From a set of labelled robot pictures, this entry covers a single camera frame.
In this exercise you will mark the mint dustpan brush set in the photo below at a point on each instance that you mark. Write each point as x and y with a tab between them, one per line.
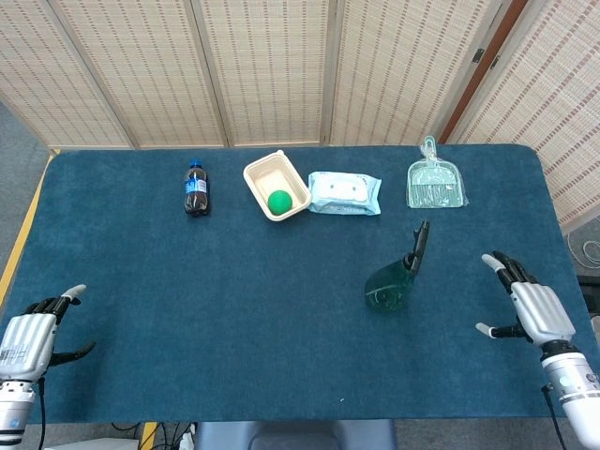
436	185

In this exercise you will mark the blue table mat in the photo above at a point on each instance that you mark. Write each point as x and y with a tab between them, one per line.
187	290

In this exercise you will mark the brown wooden post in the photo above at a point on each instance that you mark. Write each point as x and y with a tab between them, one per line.
483	65

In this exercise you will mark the light blue wet wipes pack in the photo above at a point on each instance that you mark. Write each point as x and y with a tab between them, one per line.
344	192

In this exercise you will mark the small cola bottle blue label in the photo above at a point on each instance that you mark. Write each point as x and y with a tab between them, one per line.
196	190

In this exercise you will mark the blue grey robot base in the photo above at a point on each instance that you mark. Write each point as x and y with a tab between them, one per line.
295	436

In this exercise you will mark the wide woven folding screen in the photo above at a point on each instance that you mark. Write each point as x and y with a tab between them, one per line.
262	70

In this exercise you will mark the green ball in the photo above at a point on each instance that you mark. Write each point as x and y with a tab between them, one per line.
280	202

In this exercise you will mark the beige rectangular food container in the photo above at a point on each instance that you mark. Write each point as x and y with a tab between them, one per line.
262	175

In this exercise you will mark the narrow woven folding screen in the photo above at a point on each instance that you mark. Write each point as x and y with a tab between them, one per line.
558	103

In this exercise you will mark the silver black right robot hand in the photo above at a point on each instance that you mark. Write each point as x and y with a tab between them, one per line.
541	311

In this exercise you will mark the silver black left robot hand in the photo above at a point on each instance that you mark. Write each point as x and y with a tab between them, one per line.
25	342

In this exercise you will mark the green spray bottle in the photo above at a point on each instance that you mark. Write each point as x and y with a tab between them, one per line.
389	288

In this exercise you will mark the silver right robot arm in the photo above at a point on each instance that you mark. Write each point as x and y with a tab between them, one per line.
576	394

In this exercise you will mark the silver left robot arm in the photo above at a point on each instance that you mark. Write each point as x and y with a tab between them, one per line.
14	412

